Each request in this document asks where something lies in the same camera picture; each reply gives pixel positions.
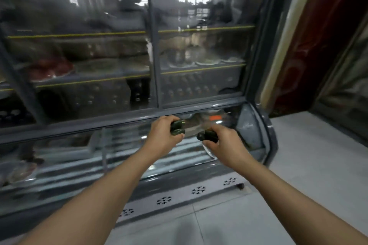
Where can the person's right hand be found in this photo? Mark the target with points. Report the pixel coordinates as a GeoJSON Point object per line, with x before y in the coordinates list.
{"type": "Point", "coordinates": [227, 145]}

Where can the person's left hand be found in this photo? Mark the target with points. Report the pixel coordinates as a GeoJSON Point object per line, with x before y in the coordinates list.
{"type": "Point", "coordinates": [161, 135]}

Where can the person's left thumb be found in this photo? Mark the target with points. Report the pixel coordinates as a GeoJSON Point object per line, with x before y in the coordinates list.
{"type": "Point", "coordinates": [176, 139]}

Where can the person's right thumb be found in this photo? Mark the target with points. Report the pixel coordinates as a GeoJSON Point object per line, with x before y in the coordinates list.
{"type": "Point", "coordinates": [209, 145]}

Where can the dark green cucumber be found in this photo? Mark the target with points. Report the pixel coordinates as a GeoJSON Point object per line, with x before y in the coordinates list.
{"type": "Point", "coordinates": [207, 135]}
{"type": "Point", "coordinates": [177, 127]}

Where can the person's right forearm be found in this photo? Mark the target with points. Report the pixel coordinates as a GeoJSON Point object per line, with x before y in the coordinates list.
{"type": "Point", "coordinates": [299, 207]}

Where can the person's left forearm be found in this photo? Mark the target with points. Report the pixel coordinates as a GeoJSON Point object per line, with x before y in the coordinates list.
{"type": "Point", "coordinates": [95, 196]}

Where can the clear bowl with orange food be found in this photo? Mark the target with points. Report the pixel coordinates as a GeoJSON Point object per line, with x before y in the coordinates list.
{"type": "Point", "coordinates": [214, 118]}

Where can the row of dark bottles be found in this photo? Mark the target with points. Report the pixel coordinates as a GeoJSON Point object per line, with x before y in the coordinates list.
{"type": "Point", "coordinates": [187, 88]}

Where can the grey glass display refrigerator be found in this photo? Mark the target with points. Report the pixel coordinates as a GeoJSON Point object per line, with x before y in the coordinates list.
{"type": "Point", "coordinates": [129, 81]}

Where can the white plate of food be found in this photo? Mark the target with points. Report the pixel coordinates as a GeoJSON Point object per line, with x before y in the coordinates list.
{"type": "Point", "coordinates": [187, 59]}

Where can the plate of red food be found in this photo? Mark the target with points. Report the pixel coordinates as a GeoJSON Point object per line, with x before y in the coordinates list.
{"type": "Point", "coordinates": [50, 69]}

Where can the dark red door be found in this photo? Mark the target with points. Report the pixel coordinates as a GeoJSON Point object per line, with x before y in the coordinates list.
{"type": "Point", "coordinates": [316, 38]}

